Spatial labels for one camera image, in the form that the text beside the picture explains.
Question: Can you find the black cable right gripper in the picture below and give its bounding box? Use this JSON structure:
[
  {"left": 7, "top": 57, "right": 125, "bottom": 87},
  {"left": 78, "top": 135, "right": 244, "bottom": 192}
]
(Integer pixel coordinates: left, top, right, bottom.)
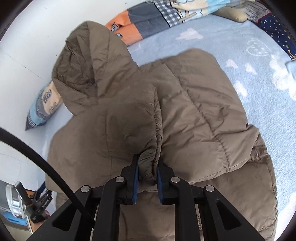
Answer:
[{"left": 0, "top": 127, "right": 85, "bottom": 214}]

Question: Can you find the brown puffer hooded jacket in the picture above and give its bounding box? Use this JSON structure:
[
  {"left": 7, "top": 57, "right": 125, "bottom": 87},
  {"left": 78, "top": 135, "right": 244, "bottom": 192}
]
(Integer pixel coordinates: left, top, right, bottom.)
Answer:
[{"left": 47, "top": 21, "right": 278, "bottom": 240}]

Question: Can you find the navy star pillow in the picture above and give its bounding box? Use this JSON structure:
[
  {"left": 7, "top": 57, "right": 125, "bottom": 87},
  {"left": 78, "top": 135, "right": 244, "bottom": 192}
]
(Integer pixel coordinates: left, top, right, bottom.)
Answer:
[{"left": 244, "top": 1, "right": 295, "bottom": 61}]

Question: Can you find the light blue cloud bedsheet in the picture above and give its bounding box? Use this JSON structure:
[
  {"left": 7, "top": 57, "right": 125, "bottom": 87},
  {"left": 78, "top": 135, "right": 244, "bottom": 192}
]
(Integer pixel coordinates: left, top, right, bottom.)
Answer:
[{"left": 41, "top": 14, "right": 296, "bottom": 237}]

